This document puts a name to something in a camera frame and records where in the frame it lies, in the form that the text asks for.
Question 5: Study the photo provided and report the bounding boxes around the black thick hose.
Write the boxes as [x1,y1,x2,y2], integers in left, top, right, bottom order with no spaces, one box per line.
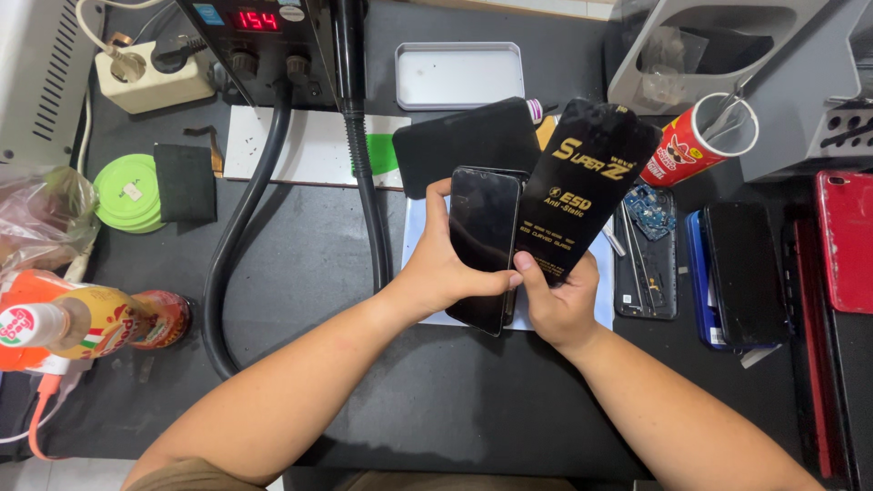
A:
[201,80,296,381]

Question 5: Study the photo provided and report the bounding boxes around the olive shirt sleeve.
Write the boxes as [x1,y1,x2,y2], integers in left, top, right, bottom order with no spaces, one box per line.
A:
[125,457,267,491]

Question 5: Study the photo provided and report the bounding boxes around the person's right hand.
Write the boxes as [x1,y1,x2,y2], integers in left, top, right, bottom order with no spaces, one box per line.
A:
[512,250,606,353]

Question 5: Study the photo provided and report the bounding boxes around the brown flex cable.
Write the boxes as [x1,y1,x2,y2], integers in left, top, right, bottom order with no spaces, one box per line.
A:
[182,125,225,179]

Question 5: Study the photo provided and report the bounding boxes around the silver metal tweezers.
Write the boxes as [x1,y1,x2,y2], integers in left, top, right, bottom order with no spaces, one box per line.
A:
[602,217,627,258]

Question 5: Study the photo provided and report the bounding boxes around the silver metal tray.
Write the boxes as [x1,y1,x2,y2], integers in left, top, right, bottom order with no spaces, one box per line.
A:
[395,41,525,112]

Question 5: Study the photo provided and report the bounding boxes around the dark red phone case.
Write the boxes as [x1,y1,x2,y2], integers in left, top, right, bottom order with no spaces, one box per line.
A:
[783,218,858,481]

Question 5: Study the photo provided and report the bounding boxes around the white board with green patch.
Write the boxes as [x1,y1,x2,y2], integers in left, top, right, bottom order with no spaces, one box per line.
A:
[223,104,413,191]

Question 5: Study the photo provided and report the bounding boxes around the white paper sheet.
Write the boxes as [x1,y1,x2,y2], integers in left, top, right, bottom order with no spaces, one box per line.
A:
[400,196,616,332]

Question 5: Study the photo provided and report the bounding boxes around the black gold-print screen protector packet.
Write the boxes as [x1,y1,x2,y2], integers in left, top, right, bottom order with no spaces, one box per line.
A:
[514,97,663,288]

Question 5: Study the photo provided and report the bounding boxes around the black smartphone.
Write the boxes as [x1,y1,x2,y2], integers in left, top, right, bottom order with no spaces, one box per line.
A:
[445,165,531,338]

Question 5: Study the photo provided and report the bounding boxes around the sauce bottle with white cap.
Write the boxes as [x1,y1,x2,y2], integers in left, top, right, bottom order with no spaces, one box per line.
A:
[0,286,193,362]

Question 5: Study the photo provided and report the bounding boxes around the small clear plastic bags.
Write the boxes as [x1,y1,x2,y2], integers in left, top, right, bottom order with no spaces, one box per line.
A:
[640,26,712,105]

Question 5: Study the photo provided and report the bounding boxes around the blue phone with black screen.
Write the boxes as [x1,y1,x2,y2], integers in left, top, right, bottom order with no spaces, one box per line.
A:
[685,200,793,353]

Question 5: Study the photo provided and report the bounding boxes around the red smartphone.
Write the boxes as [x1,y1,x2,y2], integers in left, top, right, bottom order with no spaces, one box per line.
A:
[814,170,873,315]

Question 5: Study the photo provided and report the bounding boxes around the black hot air wand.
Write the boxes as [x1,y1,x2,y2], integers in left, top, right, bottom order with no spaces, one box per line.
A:
[331,0,394,296]

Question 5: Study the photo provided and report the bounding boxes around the orange cable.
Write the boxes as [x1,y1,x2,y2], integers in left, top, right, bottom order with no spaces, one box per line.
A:
[26,372,69,462]

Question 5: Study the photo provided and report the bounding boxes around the black power plug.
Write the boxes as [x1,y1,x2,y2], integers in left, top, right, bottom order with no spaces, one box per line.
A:
[150,35,210,75]

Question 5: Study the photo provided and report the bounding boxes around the white power strip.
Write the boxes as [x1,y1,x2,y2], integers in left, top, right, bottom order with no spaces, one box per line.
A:
[93,40,217,115]

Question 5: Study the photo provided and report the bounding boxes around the white vented appliance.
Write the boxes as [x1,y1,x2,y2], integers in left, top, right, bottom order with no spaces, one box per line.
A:
[0,0,107,169]

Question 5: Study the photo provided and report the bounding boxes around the black rubber pad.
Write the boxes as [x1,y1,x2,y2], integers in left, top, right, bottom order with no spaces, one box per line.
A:
[392,96,544,200]

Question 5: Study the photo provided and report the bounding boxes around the red snack can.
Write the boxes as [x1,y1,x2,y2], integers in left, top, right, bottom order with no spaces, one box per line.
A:
[639,91,761,188]

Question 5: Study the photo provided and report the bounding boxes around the blue circuit board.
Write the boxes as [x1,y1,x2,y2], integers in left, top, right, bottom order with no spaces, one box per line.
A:
[623,183,677,242]

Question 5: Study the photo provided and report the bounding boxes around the black square cloth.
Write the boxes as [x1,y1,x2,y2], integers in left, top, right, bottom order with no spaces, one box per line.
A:
[153,142,218,225]

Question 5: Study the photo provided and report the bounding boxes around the metal tweezers in can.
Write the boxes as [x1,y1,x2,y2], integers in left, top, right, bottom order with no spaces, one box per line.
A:
[701,76,754,143]

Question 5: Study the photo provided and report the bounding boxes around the person's left hand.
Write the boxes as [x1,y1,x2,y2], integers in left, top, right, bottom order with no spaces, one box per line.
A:
[391,178,524,320]

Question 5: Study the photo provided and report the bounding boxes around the orange packet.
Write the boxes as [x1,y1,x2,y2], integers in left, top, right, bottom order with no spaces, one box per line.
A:
[0,269,86,373]

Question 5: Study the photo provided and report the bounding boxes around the clear plastic bag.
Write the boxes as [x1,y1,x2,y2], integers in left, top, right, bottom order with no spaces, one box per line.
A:
[0,163,102,275]

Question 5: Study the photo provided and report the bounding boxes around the grey tool stand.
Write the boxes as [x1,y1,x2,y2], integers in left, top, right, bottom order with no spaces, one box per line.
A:
[606,0,873,183]

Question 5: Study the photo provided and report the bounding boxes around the opened black phone frame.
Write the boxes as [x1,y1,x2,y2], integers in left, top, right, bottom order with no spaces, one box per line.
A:
[613,183,679,321]

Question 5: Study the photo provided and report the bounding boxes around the black hot air rework station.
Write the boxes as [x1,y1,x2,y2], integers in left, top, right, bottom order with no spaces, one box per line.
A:
[175,0,343,111]

